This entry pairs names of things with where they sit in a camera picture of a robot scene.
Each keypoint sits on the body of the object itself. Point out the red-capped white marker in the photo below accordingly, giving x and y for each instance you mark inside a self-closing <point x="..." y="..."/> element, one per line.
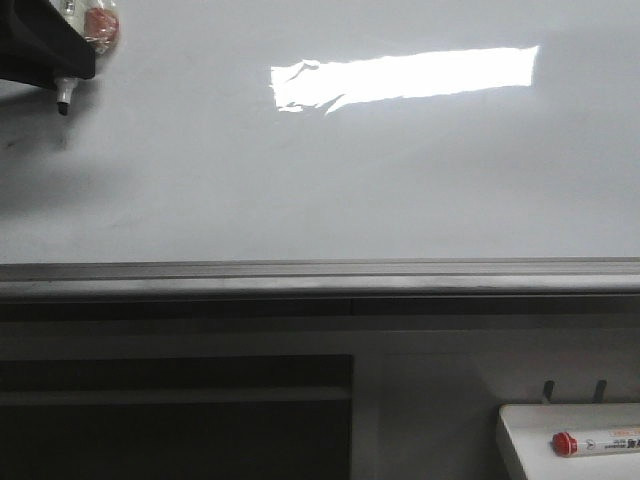
<point x="599" y="442"/>

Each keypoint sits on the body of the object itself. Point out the white marker tray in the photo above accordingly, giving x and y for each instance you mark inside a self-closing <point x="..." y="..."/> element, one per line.
<point x="524" y="438"/>

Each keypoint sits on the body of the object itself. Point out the white black-tip marker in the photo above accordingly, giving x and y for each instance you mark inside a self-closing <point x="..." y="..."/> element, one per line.
<point x="73" y="12"/>

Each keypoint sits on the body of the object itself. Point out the white whiteboard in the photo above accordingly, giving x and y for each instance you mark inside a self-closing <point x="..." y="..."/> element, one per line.
<point x="333" y="146"/>

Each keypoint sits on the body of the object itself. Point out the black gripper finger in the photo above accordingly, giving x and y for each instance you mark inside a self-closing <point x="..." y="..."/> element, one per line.
<point x="38" y="45"/>

